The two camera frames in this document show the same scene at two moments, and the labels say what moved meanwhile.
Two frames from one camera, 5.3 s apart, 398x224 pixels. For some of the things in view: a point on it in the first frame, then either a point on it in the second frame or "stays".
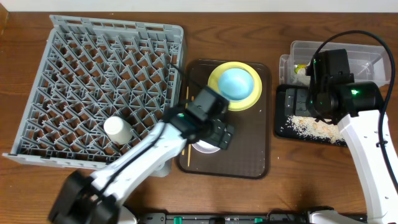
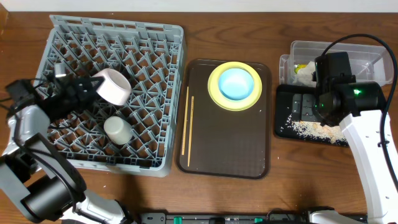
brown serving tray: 247,157 stays
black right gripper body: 296,101 stays
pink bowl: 205,147 → 116,88
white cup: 118,130 stays
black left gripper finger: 227,137 → 84,88
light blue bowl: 236,84 stays
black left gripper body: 222,134 → 74,90
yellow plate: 250,100 stays
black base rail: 284,217 stays
